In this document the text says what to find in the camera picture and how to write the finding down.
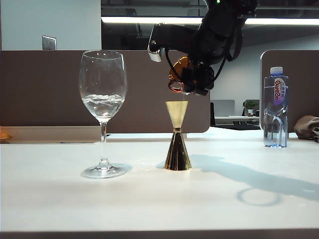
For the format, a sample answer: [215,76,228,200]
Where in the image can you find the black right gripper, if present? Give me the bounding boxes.
[181,14,240,97]

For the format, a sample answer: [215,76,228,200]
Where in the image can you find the small amber measuring cup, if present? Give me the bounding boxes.
[167,56,195,96]

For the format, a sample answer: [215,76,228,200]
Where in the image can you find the gold double-cone jigger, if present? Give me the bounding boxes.
[163,100,192,172]

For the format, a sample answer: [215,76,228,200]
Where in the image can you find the clear plastic water bottle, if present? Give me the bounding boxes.
[263,66,290,148]

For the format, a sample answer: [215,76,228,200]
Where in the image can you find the clear wine glass with water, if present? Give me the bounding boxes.
[78,50,133,179]

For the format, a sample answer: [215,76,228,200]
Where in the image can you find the grey background desk screen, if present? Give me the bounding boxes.
[210,100,236,117]

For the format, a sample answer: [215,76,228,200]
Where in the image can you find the white background desk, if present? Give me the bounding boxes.
[214,116,260,125]

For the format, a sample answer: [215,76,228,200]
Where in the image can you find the green potted plant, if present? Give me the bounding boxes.
[243,100,260,117]

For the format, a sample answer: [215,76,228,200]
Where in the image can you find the long ceiling light strip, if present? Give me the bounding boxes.
[101,16,319,26]

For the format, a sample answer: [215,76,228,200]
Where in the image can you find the brown desk partition panel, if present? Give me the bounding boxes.
[260,49,319,132]
[0,50,211,134]

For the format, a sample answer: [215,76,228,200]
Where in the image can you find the brown bag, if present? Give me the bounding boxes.
[293,115,319,140]

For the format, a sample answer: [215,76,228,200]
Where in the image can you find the beige board under partition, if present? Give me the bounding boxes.
[0,125,108,144]

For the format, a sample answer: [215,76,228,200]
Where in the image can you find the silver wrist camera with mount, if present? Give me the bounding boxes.
[147,22,200,63]

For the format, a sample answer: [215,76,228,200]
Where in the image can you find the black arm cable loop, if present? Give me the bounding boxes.
[210,14,244,82]

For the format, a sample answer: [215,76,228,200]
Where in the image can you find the metal wall switch plate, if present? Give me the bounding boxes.
[41,35,57,51]

